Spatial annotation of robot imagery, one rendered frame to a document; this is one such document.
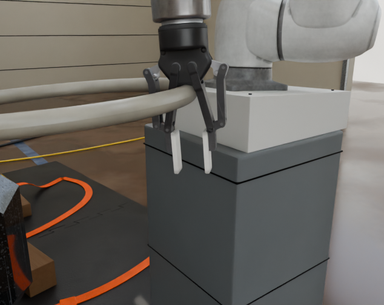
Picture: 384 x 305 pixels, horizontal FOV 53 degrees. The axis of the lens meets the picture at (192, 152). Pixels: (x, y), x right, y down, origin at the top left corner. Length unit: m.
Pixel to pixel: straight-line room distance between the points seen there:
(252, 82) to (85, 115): 0.61
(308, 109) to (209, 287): 0.52
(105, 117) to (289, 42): 0.61
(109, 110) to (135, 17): 7.01
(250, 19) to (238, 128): 0.28
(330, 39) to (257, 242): 0.50
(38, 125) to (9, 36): 6.23
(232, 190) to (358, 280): 1.18
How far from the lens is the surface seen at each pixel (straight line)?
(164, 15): 0.58
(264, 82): 1.02
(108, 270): 1.88
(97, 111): 0.47
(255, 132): 0.86
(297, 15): 0.97
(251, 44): 0.99
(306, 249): 1.16
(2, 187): 1.26
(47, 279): 1.81
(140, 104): 0.49
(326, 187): 1.13
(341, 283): 1.91
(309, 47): 0.98
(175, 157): 0.63
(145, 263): 1.89
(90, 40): 7.08
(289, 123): 0.95
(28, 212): 2.49
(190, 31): 0.58
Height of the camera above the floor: 1.06
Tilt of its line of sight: 17 degrees down
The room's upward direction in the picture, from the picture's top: straight up
